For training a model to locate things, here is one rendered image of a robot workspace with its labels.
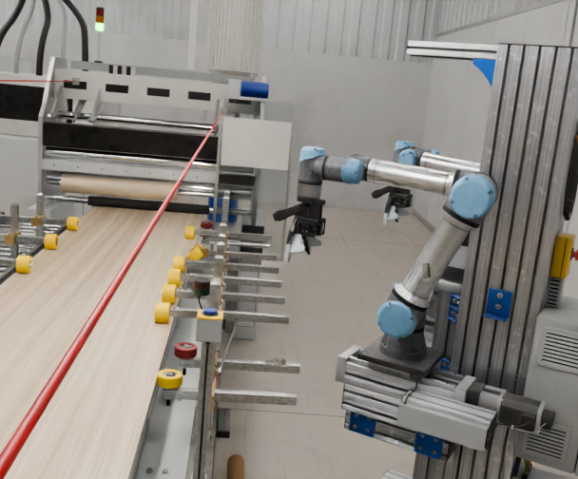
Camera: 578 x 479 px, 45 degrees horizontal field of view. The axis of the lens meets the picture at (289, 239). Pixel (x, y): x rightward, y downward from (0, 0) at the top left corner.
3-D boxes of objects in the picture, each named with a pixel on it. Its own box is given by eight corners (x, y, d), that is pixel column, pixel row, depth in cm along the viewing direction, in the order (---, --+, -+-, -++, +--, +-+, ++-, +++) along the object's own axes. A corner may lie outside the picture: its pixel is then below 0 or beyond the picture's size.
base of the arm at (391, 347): (432, 351, 230) (435, 322, 227) (417, 365, 216) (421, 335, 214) (389, 339, 236) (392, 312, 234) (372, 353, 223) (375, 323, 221)
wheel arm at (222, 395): (295, 403, 232) (296, 392, 231) (295, 408, 229) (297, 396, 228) (163, 396, 229) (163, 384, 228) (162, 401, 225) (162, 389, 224)
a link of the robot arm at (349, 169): (368, 158, 214) (334, 153, 217) (358, 160, 203) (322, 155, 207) (365, 182, 215) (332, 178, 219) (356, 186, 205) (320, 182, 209)
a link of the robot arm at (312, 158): (323, 149, 207) (297, 146, 210) (319, 186, 209) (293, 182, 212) (331, 148, 214) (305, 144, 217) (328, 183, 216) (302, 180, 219)
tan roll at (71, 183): (250, 204, 506) (251, 188, 504) (250, 208, 494) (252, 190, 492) (48, 189, 494) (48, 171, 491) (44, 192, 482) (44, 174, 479)
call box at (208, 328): (221, 336, 196) (223, 310, 194) (221, 345, 189) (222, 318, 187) (196, 335, 195) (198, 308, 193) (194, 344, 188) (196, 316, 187)
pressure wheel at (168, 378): (168, 397, 233) (170, 365, 231) (185, 405, 228) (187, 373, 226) (150, 404, 227) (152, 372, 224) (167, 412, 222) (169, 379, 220)
